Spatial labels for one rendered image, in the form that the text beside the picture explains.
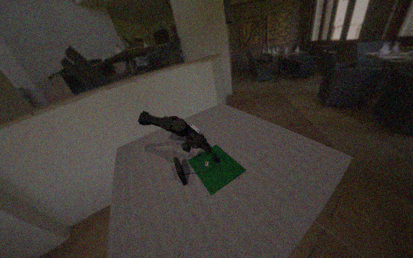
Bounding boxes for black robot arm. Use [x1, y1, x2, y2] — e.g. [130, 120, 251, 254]
[138, 111, 192, 152]

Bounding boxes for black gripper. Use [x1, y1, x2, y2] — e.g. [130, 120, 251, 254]
[184, 127, 212, 153]

